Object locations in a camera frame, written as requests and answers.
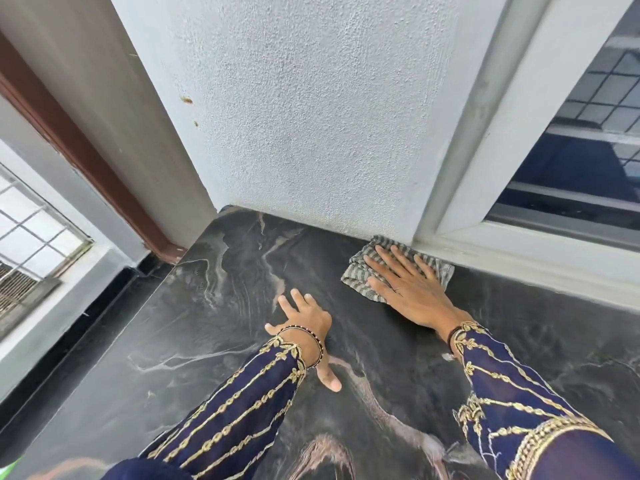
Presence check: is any person's right hand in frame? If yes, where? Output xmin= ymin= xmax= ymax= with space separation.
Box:
xmin=365 ymin=244 xmax=473 ymax=345

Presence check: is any person's left hand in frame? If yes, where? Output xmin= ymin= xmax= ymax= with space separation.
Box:
xmin=265 ymin=288 xmax=343 ymax=393

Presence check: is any grey checkered cleaning cloth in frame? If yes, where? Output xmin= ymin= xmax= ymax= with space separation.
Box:
xmin=341 ymin=234 xmax=456 ymax=303

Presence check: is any person's left forearm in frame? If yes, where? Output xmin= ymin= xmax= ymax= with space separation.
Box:
xmin=142 ymin=327 xmax=326 ymax=480

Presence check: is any person's right forearm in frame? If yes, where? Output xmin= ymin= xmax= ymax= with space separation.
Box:
xmin=447 ymin=322 xmax=613 ymax=480

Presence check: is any dark marble table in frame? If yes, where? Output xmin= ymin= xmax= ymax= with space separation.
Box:
xmin=0 ymin=207 xmax=640 ymax=480

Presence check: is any black wrist thread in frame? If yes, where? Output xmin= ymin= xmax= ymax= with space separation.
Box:
xmin=446 ymin=324 xmax=466 ymax=355

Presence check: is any navy gold embroidered dress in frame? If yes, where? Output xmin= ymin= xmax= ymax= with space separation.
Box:
xmin=99 ymin=429 xmax=640 ymax=480

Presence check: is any grey wood-grain door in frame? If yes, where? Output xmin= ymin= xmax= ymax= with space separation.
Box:
xmin=0 ymin=0 xmax=219 ymax=248

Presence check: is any balcony metal mesh grille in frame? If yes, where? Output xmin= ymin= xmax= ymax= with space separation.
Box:
xmin=0 ymin=162 xmax=96 ymax=341

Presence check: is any black and gold beaded bracelet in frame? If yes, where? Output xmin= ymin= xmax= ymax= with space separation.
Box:
xmin=276 ymin=324 xmax=326 ymax=371

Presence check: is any brown door frame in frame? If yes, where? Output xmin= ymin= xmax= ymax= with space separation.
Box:
xmin=0 ymin=32 xmax=189 ymax=265

